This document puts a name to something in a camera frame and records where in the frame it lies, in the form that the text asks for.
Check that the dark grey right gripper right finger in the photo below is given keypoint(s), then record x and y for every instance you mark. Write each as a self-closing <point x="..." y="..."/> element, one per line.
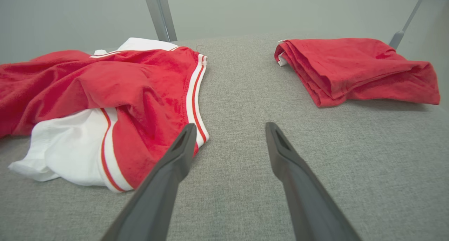
<point x="301" y="188"/>

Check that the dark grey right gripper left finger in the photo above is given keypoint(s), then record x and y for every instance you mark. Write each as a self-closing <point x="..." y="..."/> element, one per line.
<point x="165" y="185"/>

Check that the red and white sports jersey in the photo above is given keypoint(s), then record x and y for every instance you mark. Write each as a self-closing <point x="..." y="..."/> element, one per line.
<point x="105" y="83"/>

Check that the folded red garment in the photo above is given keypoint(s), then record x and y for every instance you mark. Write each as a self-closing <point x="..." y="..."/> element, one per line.
<point x="350" y="65"/>

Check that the grey fabric sofa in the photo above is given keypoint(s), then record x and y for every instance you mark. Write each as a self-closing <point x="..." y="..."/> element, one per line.
<point x="245" y="146"/>

